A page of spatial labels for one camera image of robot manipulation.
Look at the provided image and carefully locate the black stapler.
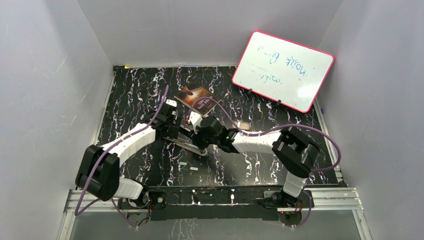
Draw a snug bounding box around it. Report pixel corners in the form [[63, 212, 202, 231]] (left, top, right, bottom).
[[180, 125, 193, 135]]

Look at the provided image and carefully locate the beige stapler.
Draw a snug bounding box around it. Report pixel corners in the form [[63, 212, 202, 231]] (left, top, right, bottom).
[[164, 137, 208, 156]]

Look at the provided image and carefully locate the cardboard staple tray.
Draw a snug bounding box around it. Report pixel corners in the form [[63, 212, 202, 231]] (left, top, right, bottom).
[[236, 121, 251, 131]]

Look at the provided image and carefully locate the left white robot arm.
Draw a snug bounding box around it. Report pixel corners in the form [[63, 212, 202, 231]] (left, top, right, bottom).
[[75, 99, 182, 208]]

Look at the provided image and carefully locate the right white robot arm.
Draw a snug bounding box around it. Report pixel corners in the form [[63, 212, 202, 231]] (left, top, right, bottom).
[[186, 113, 320, 208]]

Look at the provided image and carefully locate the dark paperback book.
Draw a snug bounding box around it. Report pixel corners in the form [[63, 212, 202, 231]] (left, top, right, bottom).
[[174, 82, 221, 117]]

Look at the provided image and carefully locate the pink framed whiteboard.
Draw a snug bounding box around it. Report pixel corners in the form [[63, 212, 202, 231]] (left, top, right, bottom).
[[232, 31, 335, 113]]

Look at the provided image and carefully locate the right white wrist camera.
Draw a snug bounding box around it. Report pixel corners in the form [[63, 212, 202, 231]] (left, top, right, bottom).
[[186, 111, 203, 133]]

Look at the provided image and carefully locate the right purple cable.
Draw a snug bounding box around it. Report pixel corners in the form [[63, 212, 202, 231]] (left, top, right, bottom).
[[185, 96, 342, 229]]

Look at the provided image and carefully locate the purple cable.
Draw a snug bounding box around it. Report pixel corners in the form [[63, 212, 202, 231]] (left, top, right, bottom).
[[185, 96, 342, 229], [74, 84, 170, 229]]

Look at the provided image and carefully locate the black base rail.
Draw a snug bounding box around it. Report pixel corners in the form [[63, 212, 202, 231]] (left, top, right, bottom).
[[117, 185, 315, 224]]

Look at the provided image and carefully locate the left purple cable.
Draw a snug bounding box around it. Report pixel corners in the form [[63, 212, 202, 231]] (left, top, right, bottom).
[[74, 84, 170, 229]]

